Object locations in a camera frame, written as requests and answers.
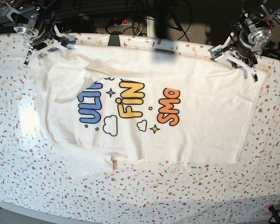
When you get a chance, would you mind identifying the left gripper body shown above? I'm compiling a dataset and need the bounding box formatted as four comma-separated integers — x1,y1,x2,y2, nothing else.
222,44,258,68

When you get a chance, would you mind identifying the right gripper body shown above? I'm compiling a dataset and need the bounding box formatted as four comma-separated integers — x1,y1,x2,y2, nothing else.
25,25,69,52

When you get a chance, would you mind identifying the white printed T-shirt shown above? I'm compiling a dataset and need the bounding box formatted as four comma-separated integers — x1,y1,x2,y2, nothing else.
29,44,266,175

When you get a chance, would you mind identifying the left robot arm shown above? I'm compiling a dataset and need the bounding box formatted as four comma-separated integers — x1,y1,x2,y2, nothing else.
220,0,280,82

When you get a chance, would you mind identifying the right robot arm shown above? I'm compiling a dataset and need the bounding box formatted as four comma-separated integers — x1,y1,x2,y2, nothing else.
0,0,69,68

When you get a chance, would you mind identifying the black table clamp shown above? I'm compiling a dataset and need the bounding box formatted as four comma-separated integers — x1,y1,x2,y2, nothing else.
108,31,121,47

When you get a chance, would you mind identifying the terrazzo pattern tablecloth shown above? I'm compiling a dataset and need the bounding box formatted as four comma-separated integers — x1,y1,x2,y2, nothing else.
0,34,280,224

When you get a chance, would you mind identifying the red clamp right corner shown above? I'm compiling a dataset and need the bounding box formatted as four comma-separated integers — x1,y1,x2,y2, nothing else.
267,204,274,213

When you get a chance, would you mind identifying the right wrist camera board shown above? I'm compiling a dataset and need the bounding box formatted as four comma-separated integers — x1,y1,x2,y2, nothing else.
60,37,76,47

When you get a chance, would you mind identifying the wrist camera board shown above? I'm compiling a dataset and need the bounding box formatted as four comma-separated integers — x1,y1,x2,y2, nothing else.
208,45,223,61
60,37,76,47

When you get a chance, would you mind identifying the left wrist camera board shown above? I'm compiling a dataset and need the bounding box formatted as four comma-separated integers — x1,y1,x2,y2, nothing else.
208,45,223,61

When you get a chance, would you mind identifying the white metal stand post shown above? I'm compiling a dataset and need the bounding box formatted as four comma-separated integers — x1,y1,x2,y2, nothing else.
146,16,156,38

